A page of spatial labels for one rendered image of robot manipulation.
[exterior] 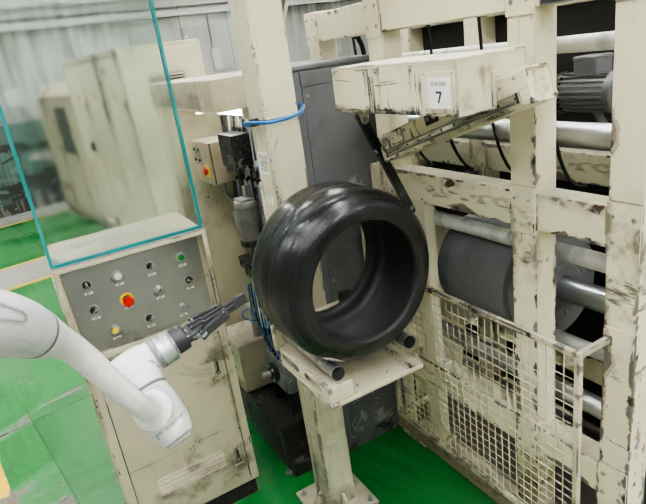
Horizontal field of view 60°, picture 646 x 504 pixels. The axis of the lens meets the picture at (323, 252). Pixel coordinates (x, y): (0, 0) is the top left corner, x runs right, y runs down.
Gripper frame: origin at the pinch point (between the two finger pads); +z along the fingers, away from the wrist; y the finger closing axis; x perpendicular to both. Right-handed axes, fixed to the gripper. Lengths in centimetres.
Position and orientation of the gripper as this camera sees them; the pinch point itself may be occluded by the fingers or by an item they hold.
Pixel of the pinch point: (234, 303)
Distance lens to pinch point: 165.7
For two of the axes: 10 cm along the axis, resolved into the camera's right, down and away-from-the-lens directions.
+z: 7.9, -5.1, 3.3
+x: 3.5, 8.3, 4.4
